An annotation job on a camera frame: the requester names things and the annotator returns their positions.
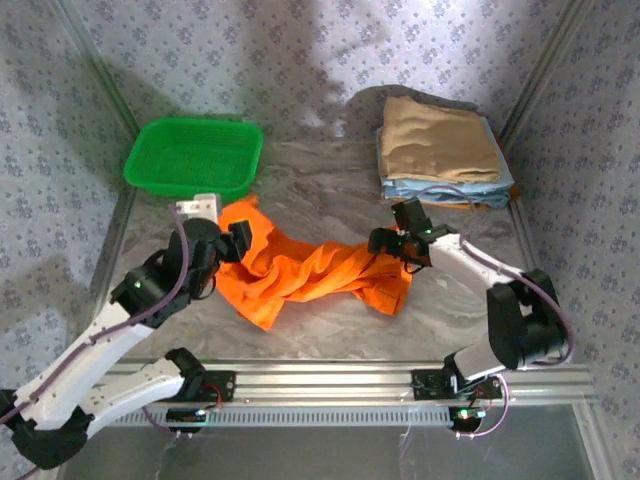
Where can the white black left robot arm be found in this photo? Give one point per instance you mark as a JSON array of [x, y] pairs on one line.
[[75, 365]]

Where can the folded tan trousers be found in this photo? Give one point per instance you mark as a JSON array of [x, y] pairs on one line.
[[435, 145]]

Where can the folded grey trousers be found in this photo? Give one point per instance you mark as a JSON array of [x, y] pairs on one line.
[[425, 95]]

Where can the green plastic basket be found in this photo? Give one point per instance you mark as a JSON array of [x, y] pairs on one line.
[[190, 155]]

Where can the black circuit board green light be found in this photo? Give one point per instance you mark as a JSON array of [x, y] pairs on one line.
[[186, 415], [466, 416]]

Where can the floral fabric backdrop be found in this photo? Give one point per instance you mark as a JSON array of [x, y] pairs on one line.
[[250, 50]]

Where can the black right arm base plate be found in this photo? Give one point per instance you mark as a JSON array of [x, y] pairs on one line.
[[425, 385]]

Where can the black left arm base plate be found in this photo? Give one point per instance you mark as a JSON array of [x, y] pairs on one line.
[[225, 385]]

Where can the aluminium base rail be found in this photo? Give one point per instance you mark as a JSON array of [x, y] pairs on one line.
[[325, 385]]

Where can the aluminium frame post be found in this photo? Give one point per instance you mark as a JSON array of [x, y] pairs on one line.
[[552, 60]]

